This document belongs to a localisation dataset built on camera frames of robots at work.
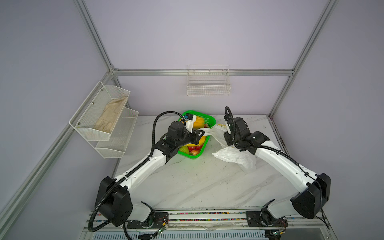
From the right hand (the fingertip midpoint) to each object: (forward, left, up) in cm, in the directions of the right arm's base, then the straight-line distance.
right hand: (229, 131), depth 80 cm
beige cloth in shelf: (+1, +65, +8) cm, 66 cm away
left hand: (-3, +14, +3) cm, 15 cm away
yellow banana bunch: (+15, +17, -9) cm, 24 cm away
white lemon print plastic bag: (-16, -7, -2) cm, 18 cm away
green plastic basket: (+25, +10, -18) cm, 32 cm away
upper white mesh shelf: (+4, +72, +8) cm, 72 cm away
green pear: (0, +26, -17) cm, 31 cm away
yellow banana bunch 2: (+4, +15, -16) cm, 22 cm away
